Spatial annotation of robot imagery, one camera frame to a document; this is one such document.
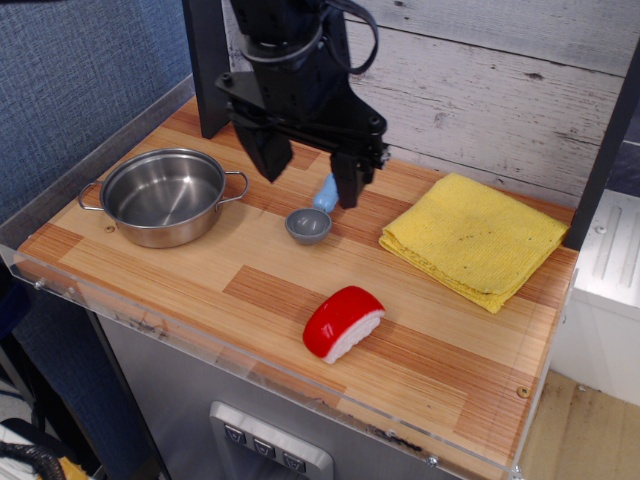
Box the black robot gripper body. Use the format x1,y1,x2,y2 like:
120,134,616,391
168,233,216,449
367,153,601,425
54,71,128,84
216,48,388,168

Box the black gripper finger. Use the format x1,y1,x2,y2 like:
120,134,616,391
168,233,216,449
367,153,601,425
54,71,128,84
232,119,293,182
331,151,374,209

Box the red and white sushi toy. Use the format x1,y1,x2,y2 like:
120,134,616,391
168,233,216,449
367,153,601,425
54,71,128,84
302,286,386,364

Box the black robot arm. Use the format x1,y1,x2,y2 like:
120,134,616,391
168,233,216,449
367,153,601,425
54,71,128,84
216,1,388,209

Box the blue and grey scoop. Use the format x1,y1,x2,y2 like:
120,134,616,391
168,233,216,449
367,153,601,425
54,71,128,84
285,174,339,245

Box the stainless steel pot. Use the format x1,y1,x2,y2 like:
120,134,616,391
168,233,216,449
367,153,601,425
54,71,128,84
77,148,250,249

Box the folded yellow cloth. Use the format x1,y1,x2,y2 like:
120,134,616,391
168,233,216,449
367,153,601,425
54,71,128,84
379,173,568,314

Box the clear acrylic table guard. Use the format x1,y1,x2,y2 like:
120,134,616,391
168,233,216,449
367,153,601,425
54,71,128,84
1,228,577,479

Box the silver control panel with buttons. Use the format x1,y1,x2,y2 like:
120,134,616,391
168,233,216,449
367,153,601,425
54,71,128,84
209,401,334,479

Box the white cabinet at right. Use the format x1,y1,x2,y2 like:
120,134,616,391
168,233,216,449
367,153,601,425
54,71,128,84
550,190,639,405

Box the yellow object bottom left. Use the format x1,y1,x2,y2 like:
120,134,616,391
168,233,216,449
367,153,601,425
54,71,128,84
58,457,92,480

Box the black right vertical post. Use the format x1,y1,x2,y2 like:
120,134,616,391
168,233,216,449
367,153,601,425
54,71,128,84
563,45,639,251

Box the black braided cable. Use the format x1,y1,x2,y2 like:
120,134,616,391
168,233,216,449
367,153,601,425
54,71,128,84
0,442,64,480

